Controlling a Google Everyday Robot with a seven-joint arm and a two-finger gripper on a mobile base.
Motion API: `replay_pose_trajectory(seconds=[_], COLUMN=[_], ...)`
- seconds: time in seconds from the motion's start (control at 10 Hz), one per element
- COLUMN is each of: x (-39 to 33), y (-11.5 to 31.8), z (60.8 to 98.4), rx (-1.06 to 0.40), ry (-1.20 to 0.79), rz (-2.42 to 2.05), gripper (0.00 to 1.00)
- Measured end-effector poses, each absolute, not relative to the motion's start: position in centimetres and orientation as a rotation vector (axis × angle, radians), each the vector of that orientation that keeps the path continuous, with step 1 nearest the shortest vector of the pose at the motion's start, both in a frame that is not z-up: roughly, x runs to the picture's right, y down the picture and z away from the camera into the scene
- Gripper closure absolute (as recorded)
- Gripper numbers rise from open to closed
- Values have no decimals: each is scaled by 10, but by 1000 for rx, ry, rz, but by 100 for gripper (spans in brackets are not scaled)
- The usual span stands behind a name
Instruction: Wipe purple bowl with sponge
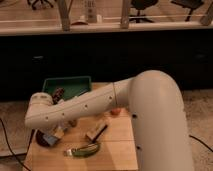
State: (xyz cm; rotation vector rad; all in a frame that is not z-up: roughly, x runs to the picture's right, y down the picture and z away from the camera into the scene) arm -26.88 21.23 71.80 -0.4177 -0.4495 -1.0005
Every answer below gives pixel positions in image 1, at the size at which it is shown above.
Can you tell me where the blue sponge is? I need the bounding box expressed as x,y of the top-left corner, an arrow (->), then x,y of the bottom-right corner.
45,135 -> 59,146

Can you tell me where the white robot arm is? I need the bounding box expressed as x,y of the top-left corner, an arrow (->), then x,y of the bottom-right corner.
25,70 -> 195,171

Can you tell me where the dark purple bowl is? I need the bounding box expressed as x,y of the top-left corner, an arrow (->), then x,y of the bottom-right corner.
36,130 -> 51,147

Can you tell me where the small brown cup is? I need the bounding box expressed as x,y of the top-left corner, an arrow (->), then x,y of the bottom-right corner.
68,119 -> 78,128

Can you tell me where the dark object in tray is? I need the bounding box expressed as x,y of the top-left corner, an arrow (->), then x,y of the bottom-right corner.
52,88 -> 65,104

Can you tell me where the green plastic tray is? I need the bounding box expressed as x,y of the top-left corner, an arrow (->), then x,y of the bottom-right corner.
42,76 -> 91,100

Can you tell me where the white shelf ledge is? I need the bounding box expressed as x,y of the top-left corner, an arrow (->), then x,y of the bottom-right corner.
0,21 -> 213,36

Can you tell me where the black office chair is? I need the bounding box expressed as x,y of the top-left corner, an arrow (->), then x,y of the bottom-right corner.
129,0 -> 158,23

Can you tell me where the black cable left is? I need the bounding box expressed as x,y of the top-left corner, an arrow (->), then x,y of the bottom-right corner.
0,118 -> 33,171

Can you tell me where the black cable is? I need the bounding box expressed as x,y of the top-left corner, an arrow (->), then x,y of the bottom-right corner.
189,134 -> 213,154
0,118 -> 33,171

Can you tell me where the wooden post middle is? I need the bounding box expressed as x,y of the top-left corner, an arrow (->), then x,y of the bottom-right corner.
120,0 -> 131,29

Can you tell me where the wooden post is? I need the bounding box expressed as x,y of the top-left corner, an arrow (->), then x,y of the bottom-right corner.
57,0 -> 70,31
120,0 -> 131,29

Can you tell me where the wooden post left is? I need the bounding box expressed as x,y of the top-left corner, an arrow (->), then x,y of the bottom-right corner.
57,0 -> 70,31

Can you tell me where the black cable right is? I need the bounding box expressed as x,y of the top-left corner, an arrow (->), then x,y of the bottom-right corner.
189,134 -> 213,154

